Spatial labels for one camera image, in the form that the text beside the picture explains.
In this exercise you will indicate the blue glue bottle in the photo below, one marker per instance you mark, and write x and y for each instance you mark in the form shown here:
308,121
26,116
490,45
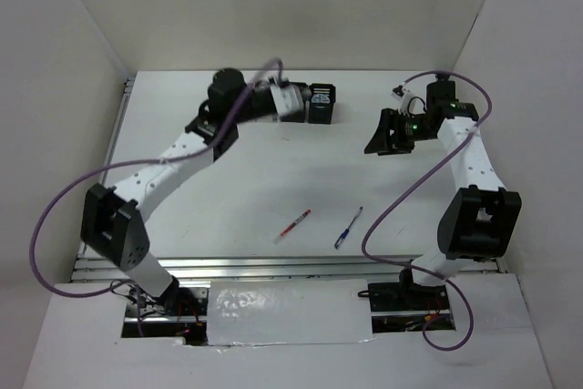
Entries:
320,99

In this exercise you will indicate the right black slotted container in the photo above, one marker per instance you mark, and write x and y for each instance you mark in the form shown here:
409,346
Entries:
321,114

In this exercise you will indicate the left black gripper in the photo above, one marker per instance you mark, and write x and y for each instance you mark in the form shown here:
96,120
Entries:
301,89

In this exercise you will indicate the red pen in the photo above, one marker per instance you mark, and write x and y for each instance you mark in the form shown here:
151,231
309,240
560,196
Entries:
291,226

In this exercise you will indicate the blue pen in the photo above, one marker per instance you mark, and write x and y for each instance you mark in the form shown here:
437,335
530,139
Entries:
346,231

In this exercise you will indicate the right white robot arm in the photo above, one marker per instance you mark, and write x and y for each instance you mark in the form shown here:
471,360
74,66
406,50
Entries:
478,223

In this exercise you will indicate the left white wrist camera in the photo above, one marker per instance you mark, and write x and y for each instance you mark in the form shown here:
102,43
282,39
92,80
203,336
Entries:
287,100

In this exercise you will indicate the white taped cover panel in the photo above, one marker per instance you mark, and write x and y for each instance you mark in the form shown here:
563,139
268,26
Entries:
294,312

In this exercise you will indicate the aluminium frame rail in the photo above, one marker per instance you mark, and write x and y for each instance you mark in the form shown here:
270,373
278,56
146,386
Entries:
222,222

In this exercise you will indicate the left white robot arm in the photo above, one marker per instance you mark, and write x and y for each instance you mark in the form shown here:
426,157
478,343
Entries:
114,218

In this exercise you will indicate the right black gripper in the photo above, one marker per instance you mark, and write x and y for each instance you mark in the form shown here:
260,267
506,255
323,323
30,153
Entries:
382,140

